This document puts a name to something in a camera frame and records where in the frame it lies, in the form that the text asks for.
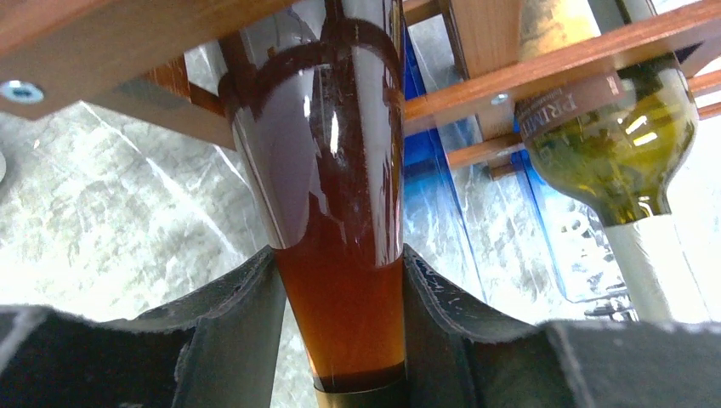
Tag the blue labelled clear bottle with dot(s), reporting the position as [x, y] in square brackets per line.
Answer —
[482, 235]

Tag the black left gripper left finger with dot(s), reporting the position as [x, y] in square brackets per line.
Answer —
[214, 347]

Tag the green wine bottle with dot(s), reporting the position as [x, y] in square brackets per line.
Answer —
[614, 141]

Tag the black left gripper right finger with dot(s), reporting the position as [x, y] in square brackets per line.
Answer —
[461, 352]

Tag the dark red wine bottle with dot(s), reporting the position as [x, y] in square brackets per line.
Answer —
[314, 97]

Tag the brown wooden wine rack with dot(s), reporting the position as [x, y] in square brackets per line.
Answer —
[182, 64]

